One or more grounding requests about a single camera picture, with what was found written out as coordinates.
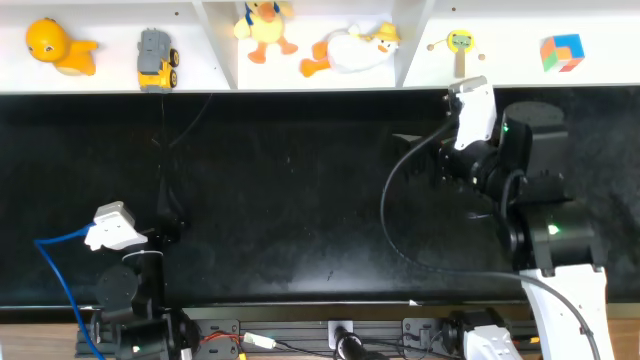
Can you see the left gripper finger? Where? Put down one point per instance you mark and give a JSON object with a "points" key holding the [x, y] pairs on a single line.
{"points": [[170, 225]]}

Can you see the grey and yellow toy truck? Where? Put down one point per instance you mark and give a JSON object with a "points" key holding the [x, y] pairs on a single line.
{"points": [[155, 60]]}

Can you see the yellow rattle drum toy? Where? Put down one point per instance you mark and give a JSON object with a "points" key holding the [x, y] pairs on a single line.
{"points": [[460, 42]]}

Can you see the many-coloured puzzle cube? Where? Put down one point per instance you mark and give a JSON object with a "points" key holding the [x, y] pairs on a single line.
{"points": [[562, 52]]}

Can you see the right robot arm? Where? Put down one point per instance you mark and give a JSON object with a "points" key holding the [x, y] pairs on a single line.
{"points": [[545, 165]]}

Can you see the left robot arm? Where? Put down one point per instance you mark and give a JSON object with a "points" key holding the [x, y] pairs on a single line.
{"points": [[135, 300]]}

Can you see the white shelf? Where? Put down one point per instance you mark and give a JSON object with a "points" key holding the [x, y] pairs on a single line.
{"points": [[210, 70]]}

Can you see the orange rubber duck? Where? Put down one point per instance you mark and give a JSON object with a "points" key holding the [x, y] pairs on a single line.
{"points": [[55, 47]]}

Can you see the yellow plush duck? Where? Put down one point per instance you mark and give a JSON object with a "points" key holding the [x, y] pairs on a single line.
{"points": [[266, 30]]}

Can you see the white plush goose yellow hat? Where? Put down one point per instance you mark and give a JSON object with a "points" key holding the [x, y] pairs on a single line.
{"points": [[352, 52]]}

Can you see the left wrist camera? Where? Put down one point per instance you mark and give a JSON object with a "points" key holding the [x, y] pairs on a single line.
{"points": [[114, 230]]}

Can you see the mounting rail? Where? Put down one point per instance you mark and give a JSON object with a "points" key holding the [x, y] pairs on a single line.
{"points": [[310, 332]]}

